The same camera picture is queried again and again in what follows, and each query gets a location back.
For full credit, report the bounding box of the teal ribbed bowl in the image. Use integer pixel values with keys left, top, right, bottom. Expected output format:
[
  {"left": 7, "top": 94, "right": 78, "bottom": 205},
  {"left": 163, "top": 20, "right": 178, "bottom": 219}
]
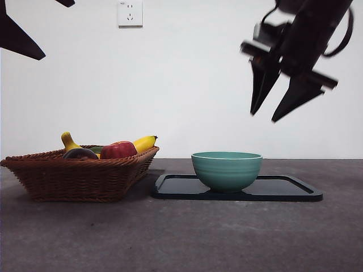
[{"left": 191, "top": 151, "right": 263, "bottom": 194}]

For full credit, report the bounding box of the dark purple plum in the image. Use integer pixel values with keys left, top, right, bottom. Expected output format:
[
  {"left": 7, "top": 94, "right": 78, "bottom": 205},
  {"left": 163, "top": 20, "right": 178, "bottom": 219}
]
[{"left": 62, "top": 148, "right": 99, "bottom": 160}]

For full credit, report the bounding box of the yellow banana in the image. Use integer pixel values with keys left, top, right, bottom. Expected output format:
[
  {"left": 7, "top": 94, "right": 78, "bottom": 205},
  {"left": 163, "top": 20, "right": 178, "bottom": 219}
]
[{"left": 61, "top": 131, "right": 159, "bottom": 159}]

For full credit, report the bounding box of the black rectangular tray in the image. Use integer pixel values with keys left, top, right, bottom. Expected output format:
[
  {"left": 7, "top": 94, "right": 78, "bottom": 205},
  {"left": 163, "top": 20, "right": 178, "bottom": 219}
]
[{"left": 150, "top": 173, "right": 324, "bottom": 202}]

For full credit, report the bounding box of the red apple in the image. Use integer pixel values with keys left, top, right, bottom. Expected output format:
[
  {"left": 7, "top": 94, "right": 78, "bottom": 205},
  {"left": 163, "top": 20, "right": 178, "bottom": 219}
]
[{"left": 100, "top": 141, "right": 138, "bottom": 160}]

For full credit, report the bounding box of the brown wicker basket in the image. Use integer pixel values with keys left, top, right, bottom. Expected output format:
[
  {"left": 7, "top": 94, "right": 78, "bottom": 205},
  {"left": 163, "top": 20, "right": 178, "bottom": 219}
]
[{"left": 0, "top": 146, "right": 160, "bottom": 203}]

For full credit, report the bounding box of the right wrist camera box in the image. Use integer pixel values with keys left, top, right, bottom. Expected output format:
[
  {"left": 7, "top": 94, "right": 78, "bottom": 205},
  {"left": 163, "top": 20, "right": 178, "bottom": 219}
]
[{"left": 253, "top": 21, "right": 293, "bottom": 49}]

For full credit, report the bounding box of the white wall socket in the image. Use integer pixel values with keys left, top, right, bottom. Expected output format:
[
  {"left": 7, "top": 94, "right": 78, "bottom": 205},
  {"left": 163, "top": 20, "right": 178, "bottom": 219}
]
[{"left": 118, "top": 0, "right": 143, "bottom": 28}]

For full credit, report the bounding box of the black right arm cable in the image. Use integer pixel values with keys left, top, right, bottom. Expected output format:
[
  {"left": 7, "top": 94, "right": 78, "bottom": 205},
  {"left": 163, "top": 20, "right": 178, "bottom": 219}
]
[{"left": 323, "top": 7, "right": 355, "bottom": 57}]

